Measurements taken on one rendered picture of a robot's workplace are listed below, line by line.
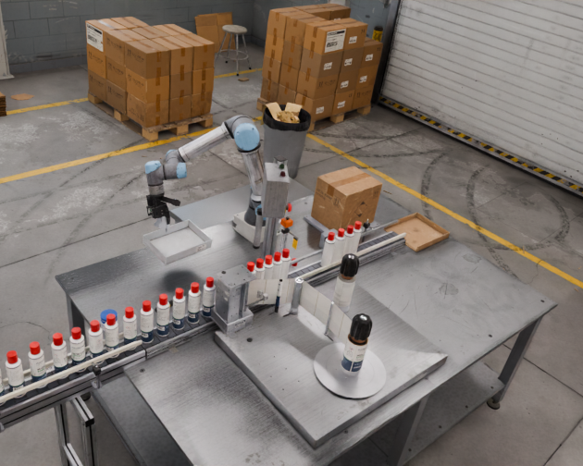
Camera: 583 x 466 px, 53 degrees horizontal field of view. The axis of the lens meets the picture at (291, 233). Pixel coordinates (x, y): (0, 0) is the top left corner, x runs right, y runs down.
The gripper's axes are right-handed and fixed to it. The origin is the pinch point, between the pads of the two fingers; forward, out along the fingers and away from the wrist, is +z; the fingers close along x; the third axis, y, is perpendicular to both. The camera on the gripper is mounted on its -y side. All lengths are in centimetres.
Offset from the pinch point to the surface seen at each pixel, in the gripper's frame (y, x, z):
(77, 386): 74, 53, 29
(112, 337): 57, 54, 14
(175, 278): 6.9, 14.6, 20.4
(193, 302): 20, 55, 14
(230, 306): 11, 69, 14
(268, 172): -24, 57, -34
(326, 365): -12, 101, 40
